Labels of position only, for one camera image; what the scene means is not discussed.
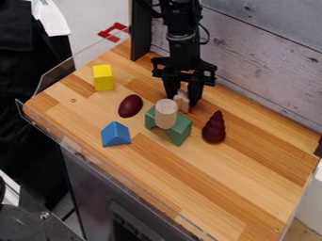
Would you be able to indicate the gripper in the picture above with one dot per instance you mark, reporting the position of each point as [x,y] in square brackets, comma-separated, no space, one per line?
[183,61]

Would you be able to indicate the plain wooden plus block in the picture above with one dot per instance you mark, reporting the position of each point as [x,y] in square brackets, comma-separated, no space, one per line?
[182,101]

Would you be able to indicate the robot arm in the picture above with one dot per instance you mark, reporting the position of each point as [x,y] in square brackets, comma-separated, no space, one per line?
[181,17]

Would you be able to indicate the plain wooden cylinder block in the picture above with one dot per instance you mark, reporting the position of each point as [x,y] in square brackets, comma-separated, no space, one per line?
[166,113]

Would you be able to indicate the green arch block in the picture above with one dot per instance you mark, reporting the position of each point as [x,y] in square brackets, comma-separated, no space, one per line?
[176,128]

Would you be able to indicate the dark red ridged cone block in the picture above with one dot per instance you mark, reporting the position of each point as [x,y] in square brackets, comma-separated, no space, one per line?
[214,128]

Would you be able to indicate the dark red egg block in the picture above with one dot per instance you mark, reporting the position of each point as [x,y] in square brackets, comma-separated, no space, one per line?
[130,105]

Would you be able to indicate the blue roof-shaped block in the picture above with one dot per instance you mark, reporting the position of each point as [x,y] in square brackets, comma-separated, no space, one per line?
[115,134]

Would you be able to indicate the yellow rectangular block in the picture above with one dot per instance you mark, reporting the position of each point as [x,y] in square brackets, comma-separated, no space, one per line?
[103,77]

